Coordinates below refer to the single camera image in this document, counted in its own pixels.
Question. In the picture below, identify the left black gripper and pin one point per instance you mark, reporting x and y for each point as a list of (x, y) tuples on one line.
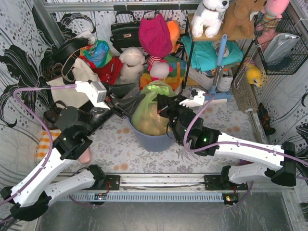
[(113, 106)]

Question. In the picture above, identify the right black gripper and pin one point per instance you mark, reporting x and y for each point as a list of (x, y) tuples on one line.
[(170, 107)]

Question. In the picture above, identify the green trash bag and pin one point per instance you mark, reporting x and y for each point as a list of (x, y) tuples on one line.
[(145, 118)]

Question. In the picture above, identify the blue trash bin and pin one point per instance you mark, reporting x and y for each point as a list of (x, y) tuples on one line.
[(153, 143)]

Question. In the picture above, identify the blue floor squeegee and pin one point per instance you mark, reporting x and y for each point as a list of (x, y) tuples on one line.
[(220, 97)]

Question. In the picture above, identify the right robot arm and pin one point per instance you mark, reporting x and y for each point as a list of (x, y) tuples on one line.
[(275, 163)]

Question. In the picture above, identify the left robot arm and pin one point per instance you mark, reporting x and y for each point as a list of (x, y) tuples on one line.
[(32, 197)]

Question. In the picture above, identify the rainbow striped bag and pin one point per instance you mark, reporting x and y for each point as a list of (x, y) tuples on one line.
[(174, 78)]

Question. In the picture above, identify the cream canvas tote bag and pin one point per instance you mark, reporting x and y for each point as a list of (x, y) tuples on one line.
[(81, 72)]

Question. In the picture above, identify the colourful printed bag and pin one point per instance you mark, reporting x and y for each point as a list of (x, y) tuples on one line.
[(96, 55)]

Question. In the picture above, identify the magenta fabric bag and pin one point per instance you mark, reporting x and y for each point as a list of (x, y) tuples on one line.
[(154, 36)]

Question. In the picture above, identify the red cloth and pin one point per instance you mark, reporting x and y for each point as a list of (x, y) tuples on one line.
[(110, 72)]

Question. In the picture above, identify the pink white plush doll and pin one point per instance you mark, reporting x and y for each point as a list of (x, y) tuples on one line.
[(159, 68)]

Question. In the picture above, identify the white plush sheep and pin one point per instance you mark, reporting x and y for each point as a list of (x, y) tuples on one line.
[(133, 60)]

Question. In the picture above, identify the teal folded cloth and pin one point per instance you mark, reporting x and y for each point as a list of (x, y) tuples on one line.
[(204, 56)]

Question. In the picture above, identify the white sneakers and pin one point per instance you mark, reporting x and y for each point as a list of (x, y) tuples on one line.
[(206, 80)]

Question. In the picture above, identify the black leather handbag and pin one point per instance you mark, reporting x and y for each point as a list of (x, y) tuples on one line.
[(125, 35)]

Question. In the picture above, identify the pink glasses case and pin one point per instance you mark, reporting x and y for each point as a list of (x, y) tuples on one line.
[(85, 157)]

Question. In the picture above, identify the orange plush toy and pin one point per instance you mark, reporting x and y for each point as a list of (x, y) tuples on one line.
[(174, 30)]

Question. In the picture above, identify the black hat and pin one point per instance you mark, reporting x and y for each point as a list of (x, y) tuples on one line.
[(61, 54)]

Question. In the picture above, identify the yellow plush duck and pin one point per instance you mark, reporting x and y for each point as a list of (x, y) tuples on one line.
[(253, 74)]

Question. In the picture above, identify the orange checkered cloth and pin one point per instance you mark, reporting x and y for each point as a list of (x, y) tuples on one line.
[(44, 143)]

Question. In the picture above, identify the white plush dog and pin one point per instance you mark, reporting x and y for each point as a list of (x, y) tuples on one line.
[(208, 17)]

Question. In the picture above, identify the brown teddy bear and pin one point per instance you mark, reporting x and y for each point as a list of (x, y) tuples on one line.
[(240, 13)]

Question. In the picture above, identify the silver foil pouch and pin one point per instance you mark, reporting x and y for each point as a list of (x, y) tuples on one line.
[(280, 46)]

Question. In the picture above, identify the pink plush toy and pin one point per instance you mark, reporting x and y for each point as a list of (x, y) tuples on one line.
[(273, 9)]

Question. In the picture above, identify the brown leather strap bag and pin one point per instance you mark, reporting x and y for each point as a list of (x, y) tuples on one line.
[(51, 116)]

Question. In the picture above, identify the aluminium front rail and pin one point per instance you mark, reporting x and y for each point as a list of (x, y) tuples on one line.
[(163, 182)]

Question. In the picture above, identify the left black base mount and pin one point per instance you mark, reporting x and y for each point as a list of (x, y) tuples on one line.
[(111, 183)]

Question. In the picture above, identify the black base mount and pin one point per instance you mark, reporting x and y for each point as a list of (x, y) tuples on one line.
[(111, 183), (218, 182)]

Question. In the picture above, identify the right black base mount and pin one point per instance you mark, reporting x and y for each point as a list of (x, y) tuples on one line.
[(218, 182)]

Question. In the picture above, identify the black wire basket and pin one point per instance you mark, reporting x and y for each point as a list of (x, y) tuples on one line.
[(266, 32)]

